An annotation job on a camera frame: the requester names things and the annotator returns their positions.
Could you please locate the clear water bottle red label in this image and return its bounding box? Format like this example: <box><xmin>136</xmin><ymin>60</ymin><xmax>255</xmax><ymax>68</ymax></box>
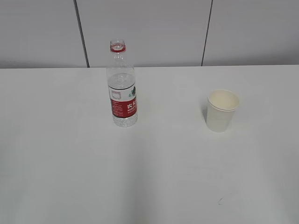
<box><xmin>106</xmin><ymin>39</ymin><xmax>138</xmax><ymax>127</ymax></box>

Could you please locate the white paper cup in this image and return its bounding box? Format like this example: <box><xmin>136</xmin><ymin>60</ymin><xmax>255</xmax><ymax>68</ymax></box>
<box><xmin>206</xmin><ymin>90</ymin><xmax>240</xmax><ymax>133</ymax></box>

